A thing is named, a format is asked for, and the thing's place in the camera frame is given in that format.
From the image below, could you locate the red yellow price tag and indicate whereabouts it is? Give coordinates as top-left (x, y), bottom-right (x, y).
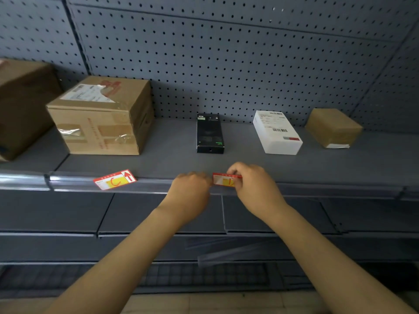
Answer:
top-left (213, 173), bottom-right (243, 187)

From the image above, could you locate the red arrow price tag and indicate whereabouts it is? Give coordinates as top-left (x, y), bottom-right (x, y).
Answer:
top-left (93, 169), bottom-right (137, 191)

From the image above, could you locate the large taped cardboard box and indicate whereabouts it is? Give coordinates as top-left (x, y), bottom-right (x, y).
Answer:
top-left (46, 76), bottom-right (155, 156)

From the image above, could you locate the grey metal shelving unit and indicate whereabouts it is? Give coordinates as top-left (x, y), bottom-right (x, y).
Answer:
top-left (0, 0), bottom-right (419, 299)

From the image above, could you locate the person's left forearm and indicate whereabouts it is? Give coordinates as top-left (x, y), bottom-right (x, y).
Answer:
top-left (44, 205), bottom-right (188, 314)

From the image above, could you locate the person's right forearm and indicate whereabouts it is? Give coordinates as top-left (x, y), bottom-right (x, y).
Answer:
top-left (261, 204), bottom-right (416, 314)

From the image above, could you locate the white labelled box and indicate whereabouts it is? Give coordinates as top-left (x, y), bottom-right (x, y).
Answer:
top-left (252, 110), bottom-right (303, 155)

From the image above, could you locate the black slim product box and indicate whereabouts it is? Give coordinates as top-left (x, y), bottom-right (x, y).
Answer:
top-left (196, 113), bottom-right (225, 154)

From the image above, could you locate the small brown taped parcel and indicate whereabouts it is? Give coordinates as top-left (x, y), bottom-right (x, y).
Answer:
top-left (305, 108), bottom-right (363, 149)

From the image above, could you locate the plain brown cardboard box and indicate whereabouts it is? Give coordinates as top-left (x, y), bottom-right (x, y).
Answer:
top-left (0, 59), bottom-right (63, 161)

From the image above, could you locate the person's left hand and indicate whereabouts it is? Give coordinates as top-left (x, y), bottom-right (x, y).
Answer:
top-left (163, 172), bottom-right (213, 226)

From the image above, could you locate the person's right hand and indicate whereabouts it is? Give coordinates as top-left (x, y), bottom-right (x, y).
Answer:
top-left (227, 162), bottom-right (288, 222)

